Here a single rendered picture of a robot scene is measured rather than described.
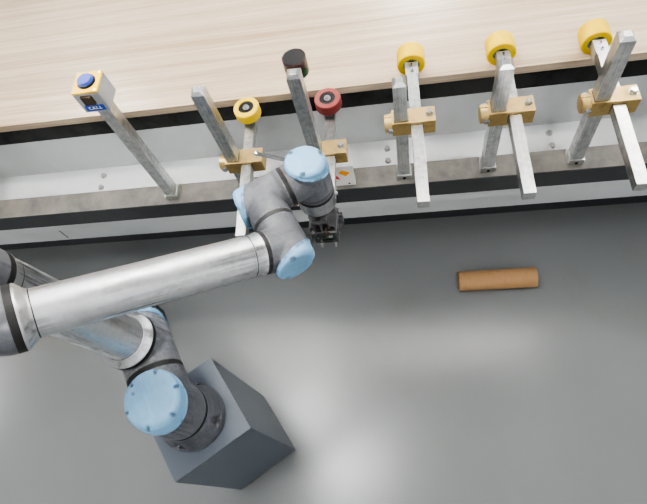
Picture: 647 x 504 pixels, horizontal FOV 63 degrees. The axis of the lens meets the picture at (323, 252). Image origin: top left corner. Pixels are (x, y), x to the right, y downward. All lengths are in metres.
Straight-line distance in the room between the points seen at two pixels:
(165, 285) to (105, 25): 1.39
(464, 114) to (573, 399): 1.11
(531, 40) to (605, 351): 1.18
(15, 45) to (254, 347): 1.46
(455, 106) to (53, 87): 1.34
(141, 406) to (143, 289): 0.49
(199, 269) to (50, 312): 0.25
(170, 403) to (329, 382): 0.93
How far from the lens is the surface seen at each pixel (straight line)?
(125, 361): 1.43
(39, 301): 0.96
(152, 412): 1.39
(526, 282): 2.23
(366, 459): 2.10
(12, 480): 2.65
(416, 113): 1.47
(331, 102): 1.61
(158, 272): 0.98
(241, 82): 1.75
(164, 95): 1.83
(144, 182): 2.03
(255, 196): 1.12
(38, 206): 2.09
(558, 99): 1.84
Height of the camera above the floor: 2.09
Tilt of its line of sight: 62 degrees down
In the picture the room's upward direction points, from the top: 21 degrees counter-clockwise
